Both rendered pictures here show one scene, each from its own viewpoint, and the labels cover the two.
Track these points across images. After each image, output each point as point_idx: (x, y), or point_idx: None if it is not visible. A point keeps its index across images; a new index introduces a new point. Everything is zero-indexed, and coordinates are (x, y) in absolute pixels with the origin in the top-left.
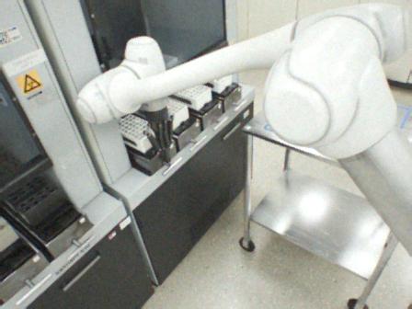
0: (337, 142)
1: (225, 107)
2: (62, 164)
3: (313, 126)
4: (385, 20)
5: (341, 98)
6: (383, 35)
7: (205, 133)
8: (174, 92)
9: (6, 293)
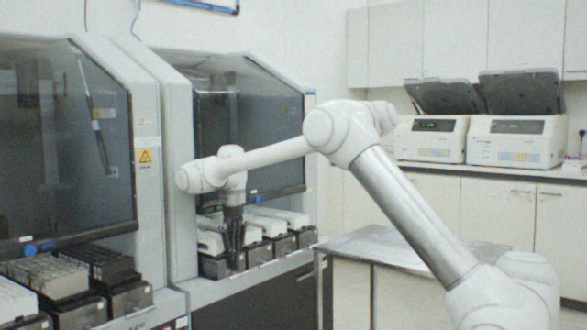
0: (343, 147)
1: (300, 244)
2: (143, 236)
3: (325, 129)
4: (376, 104)
5: (337, 115)
6: (376, 111)
7: (277, 263)
8: (252, 165)
9: (66, 328)
